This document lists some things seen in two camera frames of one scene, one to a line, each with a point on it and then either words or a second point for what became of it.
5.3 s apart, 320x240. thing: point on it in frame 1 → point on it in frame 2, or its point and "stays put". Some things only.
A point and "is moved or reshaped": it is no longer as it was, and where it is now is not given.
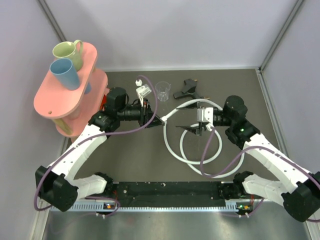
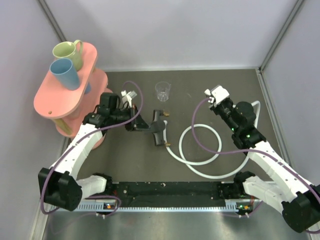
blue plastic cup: (64, 71) stays put
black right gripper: (198, 131) → (215, 107)
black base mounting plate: (170, 194) stays put
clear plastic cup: (162, 89) stays put
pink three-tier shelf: (72, 110) stays put
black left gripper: (146, 113) → (137, 123)
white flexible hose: (165, 119) is moved or reshaped
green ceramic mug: (70, 50) stays put
